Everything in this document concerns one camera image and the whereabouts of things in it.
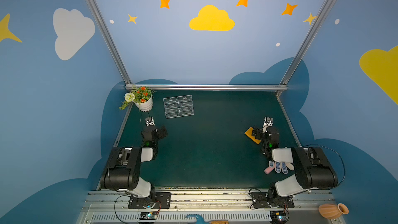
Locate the yellow leather card holder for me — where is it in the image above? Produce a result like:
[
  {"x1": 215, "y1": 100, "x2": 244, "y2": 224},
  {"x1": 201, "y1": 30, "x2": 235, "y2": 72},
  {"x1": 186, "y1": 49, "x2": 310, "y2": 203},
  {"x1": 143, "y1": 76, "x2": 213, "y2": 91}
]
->
[{"x1": 245, "y1": 127, "x2": 263, "y2": 144}]

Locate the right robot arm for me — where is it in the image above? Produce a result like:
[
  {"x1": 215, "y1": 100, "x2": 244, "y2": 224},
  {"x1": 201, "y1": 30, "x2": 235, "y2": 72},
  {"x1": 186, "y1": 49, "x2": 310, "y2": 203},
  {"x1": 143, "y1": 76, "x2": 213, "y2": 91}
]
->
[{"x1": 245, "y1": 125, "x2": 339, "y2": 199}]

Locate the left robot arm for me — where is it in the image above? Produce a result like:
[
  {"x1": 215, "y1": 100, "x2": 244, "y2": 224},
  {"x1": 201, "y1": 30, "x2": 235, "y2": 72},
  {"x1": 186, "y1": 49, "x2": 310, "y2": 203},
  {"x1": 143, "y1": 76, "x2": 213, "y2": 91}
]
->
[{"x1": 100, "y1": 124, "x2": 168, "y2": 201}]

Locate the potted flower plant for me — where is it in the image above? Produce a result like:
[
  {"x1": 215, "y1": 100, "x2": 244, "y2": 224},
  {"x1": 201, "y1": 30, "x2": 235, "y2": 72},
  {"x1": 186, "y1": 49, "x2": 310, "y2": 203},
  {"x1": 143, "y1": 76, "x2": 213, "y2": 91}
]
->
[{"x1": 119, "y1": 87, "x2": 153, "y2": 112}]

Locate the clear plastic organizer tray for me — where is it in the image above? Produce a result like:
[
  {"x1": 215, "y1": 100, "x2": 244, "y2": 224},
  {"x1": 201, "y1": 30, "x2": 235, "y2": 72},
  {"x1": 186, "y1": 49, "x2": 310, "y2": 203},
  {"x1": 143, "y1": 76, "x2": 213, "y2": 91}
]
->
[{"x1": 163, "y1": 95, "x2": 194, "y2": 119}]

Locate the right controller board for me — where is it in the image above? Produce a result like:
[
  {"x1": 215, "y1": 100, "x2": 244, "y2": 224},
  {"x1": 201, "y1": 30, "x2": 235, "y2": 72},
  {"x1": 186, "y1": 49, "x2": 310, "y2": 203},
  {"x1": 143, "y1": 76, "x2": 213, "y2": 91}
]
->
[{"x1": 270, "y1": 212, "x2": 289, "y2": 224}]

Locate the controller board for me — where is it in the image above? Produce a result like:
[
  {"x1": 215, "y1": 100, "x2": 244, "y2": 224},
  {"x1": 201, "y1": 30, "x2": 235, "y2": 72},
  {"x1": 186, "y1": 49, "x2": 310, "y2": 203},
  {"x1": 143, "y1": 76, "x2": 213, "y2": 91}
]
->
[
  {"x1": 270, "y1": 212, "x2": 289, "y2": 224},
  {"x1": 140, "y1": 212, "x2": 158, "y2": 221}
]

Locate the left controller board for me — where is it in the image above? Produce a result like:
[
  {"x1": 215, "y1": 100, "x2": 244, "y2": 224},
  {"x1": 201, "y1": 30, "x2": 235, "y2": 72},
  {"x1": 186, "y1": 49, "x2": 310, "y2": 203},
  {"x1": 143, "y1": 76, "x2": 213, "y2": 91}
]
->
[{"x1": 140, "y1": 212, "x2": 158, "y2": 221}]

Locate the terracotta clay vase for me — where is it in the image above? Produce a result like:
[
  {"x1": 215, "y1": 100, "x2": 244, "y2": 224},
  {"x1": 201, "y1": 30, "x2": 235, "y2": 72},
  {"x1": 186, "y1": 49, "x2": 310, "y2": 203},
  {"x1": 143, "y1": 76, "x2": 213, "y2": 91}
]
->
[{"x1": 318, "y1": 203, "x2": 349, "y2": 219}]

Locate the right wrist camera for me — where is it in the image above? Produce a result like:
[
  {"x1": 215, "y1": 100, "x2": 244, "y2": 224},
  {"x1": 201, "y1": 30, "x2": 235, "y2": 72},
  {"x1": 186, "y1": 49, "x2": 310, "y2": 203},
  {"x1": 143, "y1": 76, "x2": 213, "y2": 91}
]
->
[{"x1": 262, "y1": 117, "x2": 274, "y2": 132}]

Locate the aluminium frame rear bar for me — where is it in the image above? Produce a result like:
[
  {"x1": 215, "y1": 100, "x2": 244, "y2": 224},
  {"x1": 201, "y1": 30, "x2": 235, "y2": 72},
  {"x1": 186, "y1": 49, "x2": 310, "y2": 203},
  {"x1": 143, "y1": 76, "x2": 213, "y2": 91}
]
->
[{"x1": 125, "y1": 84, "x2": 288, "y2": 91}]

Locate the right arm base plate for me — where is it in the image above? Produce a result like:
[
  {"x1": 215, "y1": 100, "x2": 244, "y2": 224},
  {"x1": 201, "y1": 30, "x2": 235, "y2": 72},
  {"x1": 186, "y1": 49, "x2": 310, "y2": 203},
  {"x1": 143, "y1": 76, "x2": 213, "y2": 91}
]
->
[{"x1": 249, "y1": 191, "x2": 295, "y2": 209}]

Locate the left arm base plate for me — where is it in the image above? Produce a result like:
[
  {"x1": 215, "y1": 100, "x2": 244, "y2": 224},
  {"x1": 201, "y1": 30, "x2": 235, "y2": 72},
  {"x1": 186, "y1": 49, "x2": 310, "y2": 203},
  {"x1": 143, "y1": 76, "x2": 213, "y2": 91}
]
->
[{"x1": 128, "y1": 192, "x2": 172, "y2": 209}]

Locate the aluminium front rail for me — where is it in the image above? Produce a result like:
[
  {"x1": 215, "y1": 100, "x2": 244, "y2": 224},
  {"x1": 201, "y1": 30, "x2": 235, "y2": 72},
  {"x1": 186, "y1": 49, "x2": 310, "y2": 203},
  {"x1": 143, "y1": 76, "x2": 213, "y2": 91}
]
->
[{"x1": 77, "y1": 187, "x2": 346, "y2": 224}]

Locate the teal handled tool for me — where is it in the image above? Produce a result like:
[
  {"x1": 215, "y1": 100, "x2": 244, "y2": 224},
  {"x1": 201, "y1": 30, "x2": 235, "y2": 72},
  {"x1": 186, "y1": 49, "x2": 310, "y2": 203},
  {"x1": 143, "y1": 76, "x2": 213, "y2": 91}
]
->
[{"x1": 186, "y1": 214, "x2": 229, "y2": 224}]

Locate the aluminium frame left post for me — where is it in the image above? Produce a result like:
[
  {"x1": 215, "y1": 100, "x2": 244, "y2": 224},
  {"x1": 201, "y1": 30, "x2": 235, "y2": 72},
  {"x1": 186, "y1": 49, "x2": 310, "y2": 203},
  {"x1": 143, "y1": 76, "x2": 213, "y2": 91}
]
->
[{"x1": 85, "y1": 0, "x2": 131, "y2": 85}]

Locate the aluminium frame post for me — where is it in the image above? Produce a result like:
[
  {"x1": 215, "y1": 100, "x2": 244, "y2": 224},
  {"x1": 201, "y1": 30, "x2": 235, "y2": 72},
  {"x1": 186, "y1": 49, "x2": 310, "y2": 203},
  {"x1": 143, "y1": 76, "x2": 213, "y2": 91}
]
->
[
  {"x1": 279, "y1": 0, "x2": 337, "y2": 91},
  {"x1": 85, "y1": 0, "x2": 131, "y2": 85}
]

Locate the aluminium frame right post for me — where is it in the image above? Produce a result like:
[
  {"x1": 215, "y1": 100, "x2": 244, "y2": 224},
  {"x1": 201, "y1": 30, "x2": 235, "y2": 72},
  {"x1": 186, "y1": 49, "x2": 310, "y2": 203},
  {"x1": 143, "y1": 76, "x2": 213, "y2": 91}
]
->
[{"x1": 279, "y1": 0, "x2": 337, "y2": 91}]

